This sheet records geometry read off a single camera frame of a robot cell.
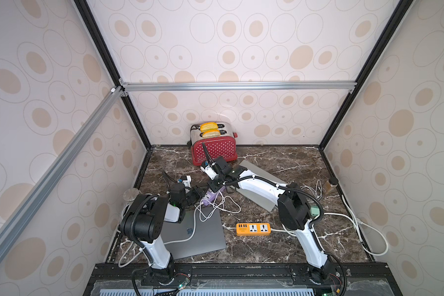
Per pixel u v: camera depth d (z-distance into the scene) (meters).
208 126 1.02
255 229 0.83
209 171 0.83
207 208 0.91
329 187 0.93
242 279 0.73
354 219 0.88
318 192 0.99
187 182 0.88
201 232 0.85
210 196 0.93
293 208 0.55
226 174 0.70
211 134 0.98
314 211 0.90
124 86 0.90
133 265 0.76
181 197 0.76
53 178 0.55
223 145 1.02
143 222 0.48
